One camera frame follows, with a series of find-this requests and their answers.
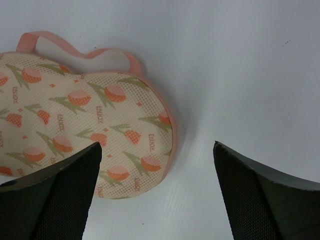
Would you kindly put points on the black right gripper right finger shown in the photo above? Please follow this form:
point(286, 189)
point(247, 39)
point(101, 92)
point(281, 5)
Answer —
point(263, 203)

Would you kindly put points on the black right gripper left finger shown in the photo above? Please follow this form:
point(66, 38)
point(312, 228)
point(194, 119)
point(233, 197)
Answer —
point(52, 203)

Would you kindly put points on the tulip print bra laundry bag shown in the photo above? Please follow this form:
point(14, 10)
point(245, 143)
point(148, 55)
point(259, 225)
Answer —
point(55, 101)

